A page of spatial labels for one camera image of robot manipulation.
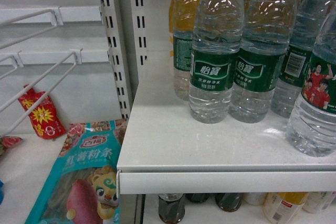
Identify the clear water bottle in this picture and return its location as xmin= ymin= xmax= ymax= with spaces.
xmin=286 ymin=12 xmax=335 ymax=157

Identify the white shelf with water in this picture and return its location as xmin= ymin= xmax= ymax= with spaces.
xmin=118 ymin=51 xmax=335 ymax=194

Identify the water bottle front left logo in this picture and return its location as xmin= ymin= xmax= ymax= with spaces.
xmin=189 ymin=0 xmax=245 ymax=124

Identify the water bottle logo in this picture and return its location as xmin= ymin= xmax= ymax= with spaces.
xmin=229 ymin=0 xmax=297 ymax=123
xmin=189 ymin=0 xmax=245 ymax=124

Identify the white slotted shelf upright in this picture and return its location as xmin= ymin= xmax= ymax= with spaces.
xmin=101 ymin=0 xmax=147 ymax=119

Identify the water bottle rear left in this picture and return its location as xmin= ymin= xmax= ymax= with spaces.
xmin=171 ymin=0 xmax=200 ymax=101

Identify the dark cola bottle lower left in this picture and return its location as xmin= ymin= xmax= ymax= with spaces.
xmin=158 ymin=194 xmax=185 ymax=223

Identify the dark cola bottle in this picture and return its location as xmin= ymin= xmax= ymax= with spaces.
xmin=215 ymin=193 xmax=243 ymax=212
xmin=158 ymin=194 xmax=185 ymax=223

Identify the dark cola bottle lower right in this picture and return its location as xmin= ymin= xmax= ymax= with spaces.
xmin=215 ymin=193 xmax=243 ymax=212

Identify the teal sweet potato noodle bag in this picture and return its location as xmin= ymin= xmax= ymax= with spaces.
xmin=25 ymin=119 xmax=128 ymax=223

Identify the red snack packet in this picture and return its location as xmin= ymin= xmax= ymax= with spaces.
xmin=18 ymin=88 xmax=66 ymax=140

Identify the white yellow drink bottle lower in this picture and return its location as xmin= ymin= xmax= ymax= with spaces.
xmin=263 ymin=192 xmax=309 ymax=223

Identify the upper white wire hook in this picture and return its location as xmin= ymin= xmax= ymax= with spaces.
xmin=1 ymin=8 xmax=64 ymax=49

